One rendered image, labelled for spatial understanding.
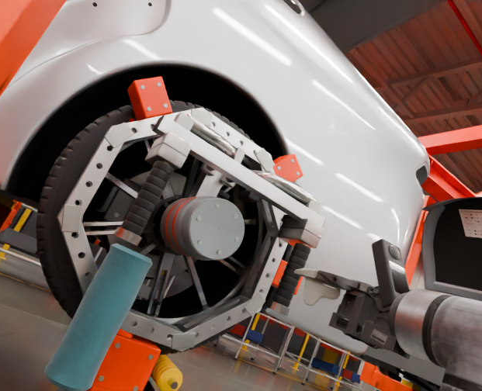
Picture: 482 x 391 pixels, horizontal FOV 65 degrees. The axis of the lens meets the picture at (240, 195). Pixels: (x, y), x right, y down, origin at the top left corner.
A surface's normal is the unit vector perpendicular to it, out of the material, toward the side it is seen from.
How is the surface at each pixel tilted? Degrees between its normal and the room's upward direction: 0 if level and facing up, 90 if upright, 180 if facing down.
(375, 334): 90
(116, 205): 90
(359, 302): 90
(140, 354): 90
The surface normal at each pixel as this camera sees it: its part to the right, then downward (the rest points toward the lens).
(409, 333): -0.88, 0.00
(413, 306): -0.70, -0.62
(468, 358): -0.84, -0.48
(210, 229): 0.47, -0.04
